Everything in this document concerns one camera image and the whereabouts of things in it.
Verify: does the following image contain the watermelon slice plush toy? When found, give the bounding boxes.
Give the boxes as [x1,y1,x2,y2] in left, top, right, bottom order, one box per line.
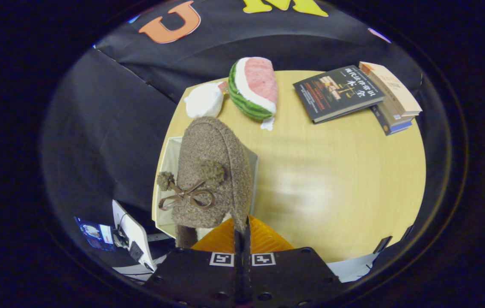
[228,57,278,131]

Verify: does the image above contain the dark cover book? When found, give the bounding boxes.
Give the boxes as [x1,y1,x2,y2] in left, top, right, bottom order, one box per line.
[293,65,385,124]

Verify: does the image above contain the blue printed card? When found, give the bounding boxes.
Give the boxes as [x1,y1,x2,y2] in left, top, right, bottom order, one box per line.
[75,217,115,252]

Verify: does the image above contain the blue book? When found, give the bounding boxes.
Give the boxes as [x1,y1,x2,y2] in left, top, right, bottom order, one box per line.
[371,105,414,136]

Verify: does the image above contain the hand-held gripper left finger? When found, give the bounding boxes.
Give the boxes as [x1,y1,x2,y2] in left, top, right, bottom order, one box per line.
[144,217,243,306]

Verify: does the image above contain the white fabric storage box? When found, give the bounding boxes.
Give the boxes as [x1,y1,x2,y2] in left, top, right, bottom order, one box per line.
[153,136,259,241]

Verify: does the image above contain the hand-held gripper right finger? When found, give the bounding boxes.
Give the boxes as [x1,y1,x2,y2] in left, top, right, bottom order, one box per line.
[244,215,346,306]

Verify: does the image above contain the grey book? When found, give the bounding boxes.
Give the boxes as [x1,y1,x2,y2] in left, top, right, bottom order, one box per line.
[380,99,415,127]

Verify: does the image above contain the white plush toy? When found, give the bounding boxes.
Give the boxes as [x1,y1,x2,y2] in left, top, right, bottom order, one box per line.
[184,81,226,119]

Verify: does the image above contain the brown fuzzy shoe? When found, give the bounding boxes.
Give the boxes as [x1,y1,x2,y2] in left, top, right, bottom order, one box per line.
[157,116,254,249]

